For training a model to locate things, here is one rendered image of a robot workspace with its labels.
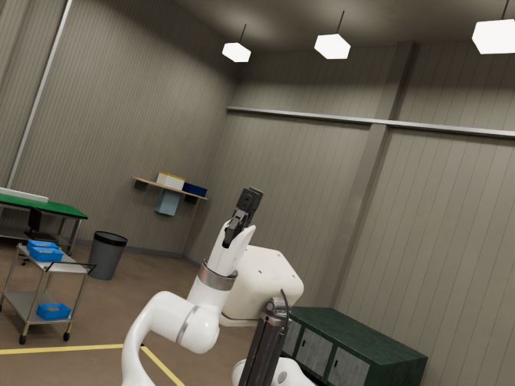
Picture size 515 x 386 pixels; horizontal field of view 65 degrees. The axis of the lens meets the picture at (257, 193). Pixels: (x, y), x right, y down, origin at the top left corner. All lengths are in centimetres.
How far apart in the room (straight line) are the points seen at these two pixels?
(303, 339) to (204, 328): 534
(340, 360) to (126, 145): 646
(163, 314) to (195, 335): 7
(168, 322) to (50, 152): 839
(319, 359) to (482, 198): 345
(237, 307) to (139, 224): 929
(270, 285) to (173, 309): 25
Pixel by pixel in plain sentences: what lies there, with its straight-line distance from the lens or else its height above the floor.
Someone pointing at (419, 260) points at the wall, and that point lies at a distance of 716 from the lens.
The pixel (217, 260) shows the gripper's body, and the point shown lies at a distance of 77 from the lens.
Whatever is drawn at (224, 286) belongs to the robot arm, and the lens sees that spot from 80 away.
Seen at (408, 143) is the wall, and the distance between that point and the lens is 769.
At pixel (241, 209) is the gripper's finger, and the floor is 212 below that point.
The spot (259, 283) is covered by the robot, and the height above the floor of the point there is 197.
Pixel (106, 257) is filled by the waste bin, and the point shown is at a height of 40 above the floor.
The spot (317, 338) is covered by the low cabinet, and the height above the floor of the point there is 57.
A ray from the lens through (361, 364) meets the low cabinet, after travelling 562.
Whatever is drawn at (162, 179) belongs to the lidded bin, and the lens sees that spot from 968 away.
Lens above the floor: 215
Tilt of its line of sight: 1 degrees up
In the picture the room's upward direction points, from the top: 18 degrees clockwise
